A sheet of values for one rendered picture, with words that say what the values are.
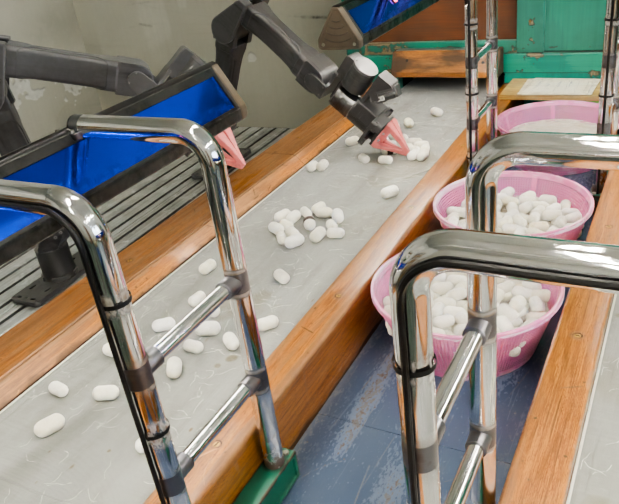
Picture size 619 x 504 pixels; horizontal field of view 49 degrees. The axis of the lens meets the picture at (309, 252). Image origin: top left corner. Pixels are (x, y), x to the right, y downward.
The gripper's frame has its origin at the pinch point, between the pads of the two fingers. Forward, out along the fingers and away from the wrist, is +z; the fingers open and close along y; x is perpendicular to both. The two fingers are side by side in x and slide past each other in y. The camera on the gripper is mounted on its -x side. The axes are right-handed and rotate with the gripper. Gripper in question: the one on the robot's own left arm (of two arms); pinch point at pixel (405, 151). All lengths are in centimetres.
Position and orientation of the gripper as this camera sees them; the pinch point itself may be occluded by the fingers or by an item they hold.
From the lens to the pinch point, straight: 150.1
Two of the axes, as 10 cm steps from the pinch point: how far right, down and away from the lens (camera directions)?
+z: 7.5, 6.5, -0.5
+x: -4.7, 5.9, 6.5
